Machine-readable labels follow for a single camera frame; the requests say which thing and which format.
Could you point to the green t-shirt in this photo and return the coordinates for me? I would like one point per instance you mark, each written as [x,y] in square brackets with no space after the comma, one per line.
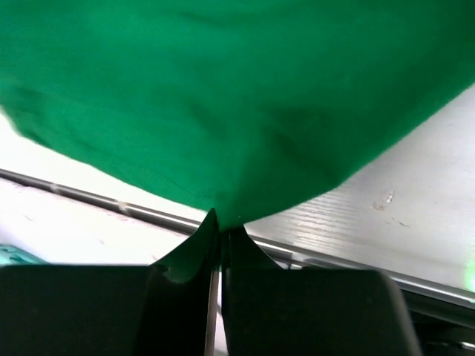
[245,107]

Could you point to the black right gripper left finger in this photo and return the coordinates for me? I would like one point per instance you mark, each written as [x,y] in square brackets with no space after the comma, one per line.
[166,308]

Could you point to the aluminium table edge rail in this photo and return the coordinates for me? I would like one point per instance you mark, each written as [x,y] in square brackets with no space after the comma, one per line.
[297,256]

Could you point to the crumpled cyan t-shirt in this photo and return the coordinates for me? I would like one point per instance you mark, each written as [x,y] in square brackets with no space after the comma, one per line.
[11,255]

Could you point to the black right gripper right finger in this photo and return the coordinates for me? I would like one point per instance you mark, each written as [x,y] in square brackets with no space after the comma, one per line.
[270,310]

